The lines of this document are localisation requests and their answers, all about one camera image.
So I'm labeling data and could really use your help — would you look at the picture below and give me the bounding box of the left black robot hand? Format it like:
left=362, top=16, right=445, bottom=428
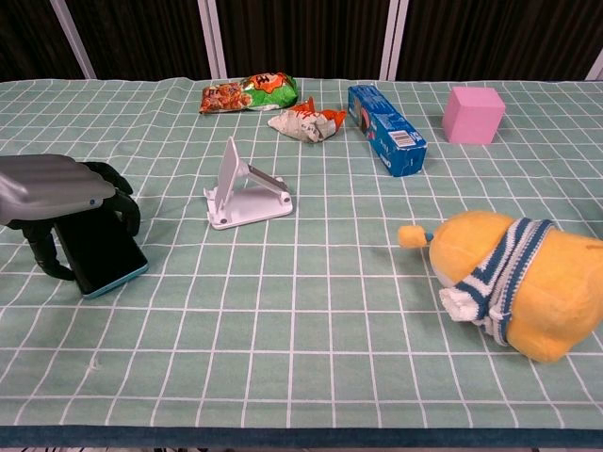
left=0, top=153, right=141, bottom=283

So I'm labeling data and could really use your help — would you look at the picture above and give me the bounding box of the black smartphone blue case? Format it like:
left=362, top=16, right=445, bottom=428
left=52, top=209, right=150, bottom=299

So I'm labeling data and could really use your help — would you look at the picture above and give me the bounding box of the white folding phone stand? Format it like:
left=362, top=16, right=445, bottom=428
left=203, top=136, right=294, bottom=231

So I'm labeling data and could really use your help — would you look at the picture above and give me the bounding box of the orange green snack bag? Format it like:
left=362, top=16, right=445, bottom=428
left=198, top=72, right=300, bottom=115

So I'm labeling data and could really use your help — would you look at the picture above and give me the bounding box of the crumpled white orange wrapper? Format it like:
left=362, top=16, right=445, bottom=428
left=267, top=95, right=348, bottom=144

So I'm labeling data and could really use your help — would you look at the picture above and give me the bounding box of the green checkered tablecloth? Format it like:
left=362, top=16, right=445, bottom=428
left=0, top=76, right=603, bottom=448

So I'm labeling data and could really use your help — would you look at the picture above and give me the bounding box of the blue cookie box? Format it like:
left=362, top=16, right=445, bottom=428
left=347, top=84, right=430, bottom=178

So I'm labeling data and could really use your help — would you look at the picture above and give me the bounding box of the pink cube block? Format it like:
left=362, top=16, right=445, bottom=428
left=441, top=86, right=507, bottom=145

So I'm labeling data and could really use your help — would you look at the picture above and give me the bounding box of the yellow plush toy with scarf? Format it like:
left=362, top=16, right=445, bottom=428
left=398, top=210, right=603, bottom=363

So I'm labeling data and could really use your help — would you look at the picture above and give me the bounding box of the white frame post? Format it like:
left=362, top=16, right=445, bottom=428
left=49, top=0, right=98, bottom=80
left=379, top=0, right=409, bottom=81
left=196, top=0, right=229, bottom=80
left=584, top=52, right=603, bottom=81

